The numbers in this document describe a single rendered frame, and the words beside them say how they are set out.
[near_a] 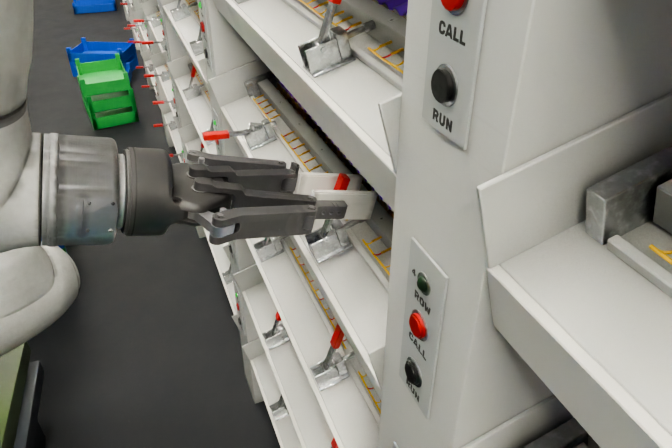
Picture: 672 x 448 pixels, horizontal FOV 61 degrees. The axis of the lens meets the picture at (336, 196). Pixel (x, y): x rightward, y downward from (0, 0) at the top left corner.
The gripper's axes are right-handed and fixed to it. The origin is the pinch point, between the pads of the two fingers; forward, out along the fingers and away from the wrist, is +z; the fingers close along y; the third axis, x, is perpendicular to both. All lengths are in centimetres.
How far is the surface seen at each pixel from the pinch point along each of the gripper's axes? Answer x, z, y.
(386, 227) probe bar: -1.5, 4.5, 3.5
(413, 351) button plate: 1.0, -3.9, 22.3
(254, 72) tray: -1.2, 3.3, -42.3
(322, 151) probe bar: -1.6, 4.4, -14.0
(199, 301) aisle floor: -82, 12, -82
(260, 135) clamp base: -5.0, 0.3, -25.6
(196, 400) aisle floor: -84, 6, -49
